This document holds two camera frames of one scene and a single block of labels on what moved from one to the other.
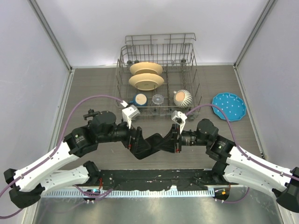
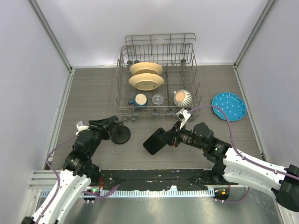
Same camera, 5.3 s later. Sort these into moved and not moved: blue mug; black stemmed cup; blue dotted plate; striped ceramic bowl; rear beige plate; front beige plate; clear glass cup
Moved: black stemmed cup
Not moved: blue mug; blue dotted plate; clear glass cup; front beige plate; striped ceramic bowl; rear beige plate
